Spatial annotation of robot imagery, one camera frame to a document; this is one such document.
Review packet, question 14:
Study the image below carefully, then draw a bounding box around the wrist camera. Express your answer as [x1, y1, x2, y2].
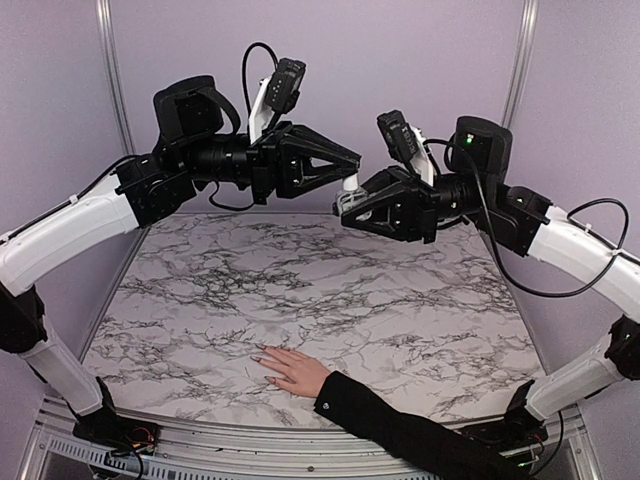
[376, 110, 440, 186]
[248, 58, 307, 143]

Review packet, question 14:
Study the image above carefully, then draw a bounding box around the right aluminium frame post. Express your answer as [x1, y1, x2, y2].
[501, 0, 540, 129]

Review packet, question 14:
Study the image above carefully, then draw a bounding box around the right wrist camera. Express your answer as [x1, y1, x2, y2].
[376, 110, 440, 186]

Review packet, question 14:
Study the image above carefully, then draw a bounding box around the front aluminium rail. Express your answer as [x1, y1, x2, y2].
[19, 407, 591, 480]

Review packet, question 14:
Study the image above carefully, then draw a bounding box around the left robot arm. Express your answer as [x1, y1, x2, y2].
[1, 74, 360, 445]

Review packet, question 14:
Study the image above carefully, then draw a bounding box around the left aluminium frame post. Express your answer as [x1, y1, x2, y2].
[95, 0, 136, 154]

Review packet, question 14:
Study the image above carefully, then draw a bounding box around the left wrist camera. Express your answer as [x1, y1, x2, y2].
[248, 58, 307, 143]

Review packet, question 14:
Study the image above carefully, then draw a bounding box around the clear nail polish bottle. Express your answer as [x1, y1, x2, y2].
[332, 188, 369, 216]

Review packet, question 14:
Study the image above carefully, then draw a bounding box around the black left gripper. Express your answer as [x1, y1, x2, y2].
[185, 125, 364, 209]

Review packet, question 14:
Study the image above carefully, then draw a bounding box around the black sleeved forearm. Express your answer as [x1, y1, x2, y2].
[314, 372, 532, 480]

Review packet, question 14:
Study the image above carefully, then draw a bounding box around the person's bare hand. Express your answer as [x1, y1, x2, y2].
[251, 346, 331, 398]

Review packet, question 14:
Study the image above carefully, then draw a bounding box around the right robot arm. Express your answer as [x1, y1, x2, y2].
[333, 110, 639, 451]

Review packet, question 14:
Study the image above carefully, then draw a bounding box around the aluminium frame post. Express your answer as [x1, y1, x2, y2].
[95, 0, 136, 154]
[501, 0, 540, 129]

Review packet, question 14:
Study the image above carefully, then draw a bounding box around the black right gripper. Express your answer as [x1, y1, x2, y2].
[336, 161, 493, 241]

